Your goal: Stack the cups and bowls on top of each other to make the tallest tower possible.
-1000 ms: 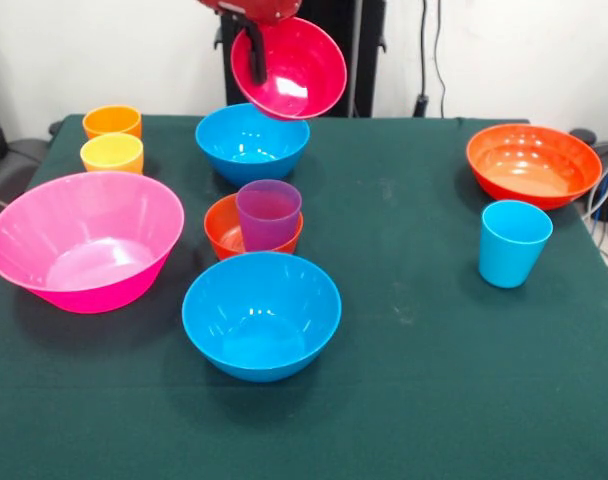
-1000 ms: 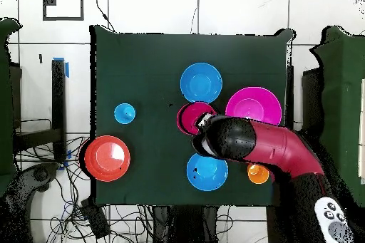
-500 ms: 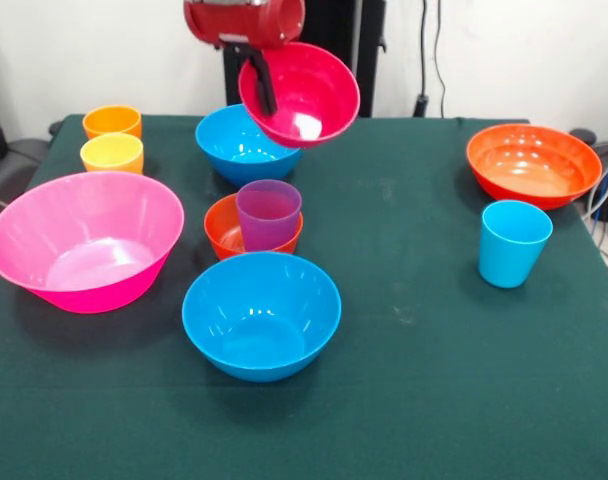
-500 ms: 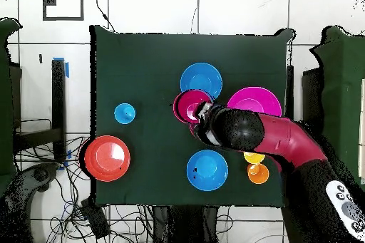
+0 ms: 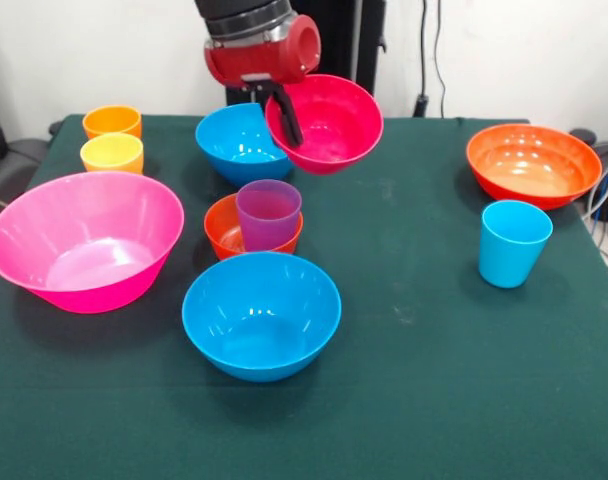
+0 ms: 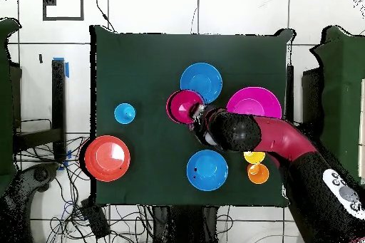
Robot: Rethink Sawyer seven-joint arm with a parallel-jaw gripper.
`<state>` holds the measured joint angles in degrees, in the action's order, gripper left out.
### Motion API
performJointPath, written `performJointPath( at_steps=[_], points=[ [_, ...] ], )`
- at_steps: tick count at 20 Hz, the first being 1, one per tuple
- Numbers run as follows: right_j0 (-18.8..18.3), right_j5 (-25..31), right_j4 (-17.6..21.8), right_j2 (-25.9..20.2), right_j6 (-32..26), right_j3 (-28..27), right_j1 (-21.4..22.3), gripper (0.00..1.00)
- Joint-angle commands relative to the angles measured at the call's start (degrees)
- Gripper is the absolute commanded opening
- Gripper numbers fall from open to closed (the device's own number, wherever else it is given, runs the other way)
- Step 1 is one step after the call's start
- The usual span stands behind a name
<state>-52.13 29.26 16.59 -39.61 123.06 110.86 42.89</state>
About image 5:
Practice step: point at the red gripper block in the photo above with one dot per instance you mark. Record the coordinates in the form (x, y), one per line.
(264, 60)

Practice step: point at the blue bowl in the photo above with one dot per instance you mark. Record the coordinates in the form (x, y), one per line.
(234, 160)
(261, 360)

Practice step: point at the blue cup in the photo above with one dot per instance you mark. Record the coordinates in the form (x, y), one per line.
(509, 265)

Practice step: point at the purple cup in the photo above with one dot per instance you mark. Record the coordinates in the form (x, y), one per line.
(269, 225)

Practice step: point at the small orange bowl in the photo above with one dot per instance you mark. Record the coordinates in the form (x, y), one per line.
(219, 235)

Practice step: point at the large pink bowl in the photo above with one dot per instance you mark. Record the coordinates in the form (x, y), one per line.
(84, 290)

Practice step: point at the large red-orange bowl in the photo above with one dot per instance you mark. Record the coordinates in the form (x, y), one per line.
(534, 180)

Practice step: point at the small magenta bowl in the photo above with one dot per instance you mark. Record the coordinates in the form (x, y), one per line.
(339, 125)

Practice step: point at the orange cup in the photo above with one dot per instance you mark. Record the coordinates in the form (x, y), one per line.
(111, 125)

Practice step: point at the dark green table cloth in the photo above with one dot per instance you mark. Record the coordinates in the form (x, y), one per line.
(434, 375)

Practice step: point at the yellow cup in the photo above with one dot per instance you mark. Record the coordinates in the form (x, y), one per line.
(111, 160)

